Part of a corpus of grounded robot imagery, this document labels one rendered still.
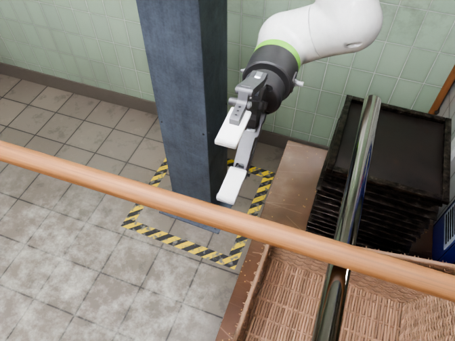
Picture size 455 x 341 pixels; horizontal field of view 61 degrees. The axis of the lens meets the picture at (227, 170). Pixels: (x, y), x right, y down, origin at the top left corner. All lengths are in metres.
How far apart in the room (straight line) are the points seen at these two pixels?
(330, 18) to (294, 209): 0.70
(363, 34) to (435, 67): 1.07
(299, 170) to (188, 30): 0.59
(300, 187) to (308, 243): 0.84
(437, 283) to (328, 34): 0.44
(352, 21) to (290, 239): 0.40
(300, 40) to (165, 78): 0.67
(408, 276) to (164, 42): 0.97
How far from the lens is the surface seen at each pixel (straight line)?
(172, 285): 1.78
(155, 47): 1.28
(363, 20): 0.73
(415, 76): 1.81
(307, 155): 1.42
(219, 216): 0.51
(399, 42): 1.73
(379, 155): 1.04
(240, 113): 0.54
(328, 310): 0.50
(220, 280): 1.77
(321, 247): 0.50
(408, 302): 1.20
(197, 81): 1.28
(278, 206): 1.27
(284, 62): 0.70
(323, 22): 0.74
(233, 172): 0.65
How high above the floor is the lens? 1.64
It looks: 52 degrees down
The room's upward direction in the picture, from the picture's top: straight up
